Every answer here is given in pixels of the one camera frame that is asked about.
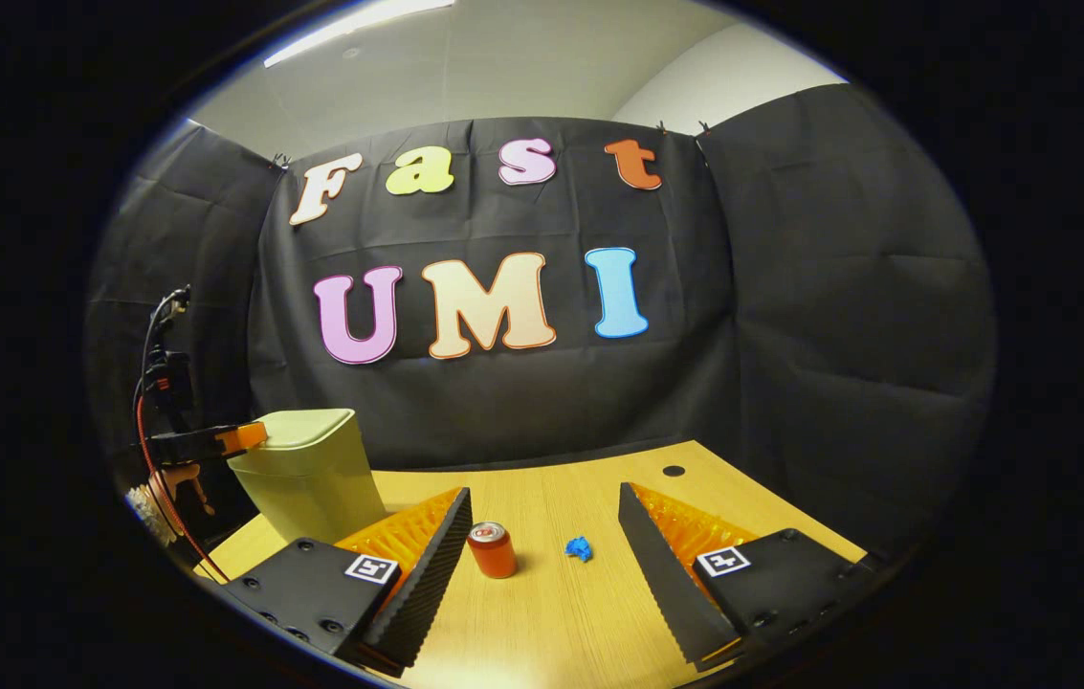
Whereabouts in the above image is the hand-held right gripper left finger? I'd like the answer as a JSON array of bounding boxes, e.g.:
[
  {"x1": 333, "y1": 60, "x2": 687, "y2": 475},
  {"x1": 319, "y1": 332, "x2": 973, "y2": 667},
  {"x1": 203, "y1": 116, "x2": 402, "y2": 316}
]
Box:
[{"x1": 216, "y1": 486, "x2": 474, "y2": 678}]

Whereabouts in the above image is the black backdrop cloth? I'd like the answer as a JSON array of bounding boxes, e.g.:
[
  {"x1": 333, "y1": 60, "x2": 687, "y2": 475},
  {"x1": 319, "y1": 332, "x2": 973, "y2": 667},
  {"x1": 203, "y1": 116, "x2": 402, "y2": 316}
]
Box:
[{"x1": 87, "y1": 81, "x2": 997, "y2": 537}]

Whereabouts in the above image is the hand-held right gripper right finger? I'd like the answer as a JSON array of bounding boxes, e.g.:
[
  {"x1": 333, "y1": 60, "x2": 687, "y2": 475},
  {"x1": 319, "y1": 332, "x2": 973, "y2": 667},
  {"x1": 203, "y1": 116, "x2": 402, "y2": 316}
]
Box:
[{"x1": 618, "y1": 481, "x2": 906, "y2": 671}]

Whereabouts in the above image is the wooden desktop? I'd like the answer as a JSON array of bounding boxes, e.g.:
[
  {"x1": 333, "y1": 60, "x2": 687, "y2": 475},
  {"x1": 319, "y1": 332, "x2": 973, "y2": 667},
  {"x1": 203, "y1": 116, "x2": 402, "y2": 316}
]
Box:
[{"x1": 192, "y1": 440, "x2": 873, "y2": 689}]

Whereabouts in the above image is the green desktop garbage bin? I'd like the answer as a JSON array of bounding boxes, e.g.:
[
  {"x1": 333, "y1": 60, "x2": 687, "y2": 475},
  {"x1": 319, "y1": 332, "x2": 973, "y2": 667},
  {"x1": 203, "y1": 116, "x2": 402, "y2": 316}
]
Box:
[{"x1": 228, "y1": 409, "x2": 389, "y2": 546}]

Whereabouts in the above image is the red pop can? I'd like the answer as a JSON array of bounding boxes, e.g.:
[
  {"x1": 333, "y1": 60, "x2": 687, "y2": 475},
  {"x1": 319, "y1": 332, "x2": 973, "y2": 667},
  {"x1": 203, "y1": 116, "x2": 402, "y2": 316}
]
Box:
[{"x1": 466, "y1": 522, "x2": 518, "y2": 580}]

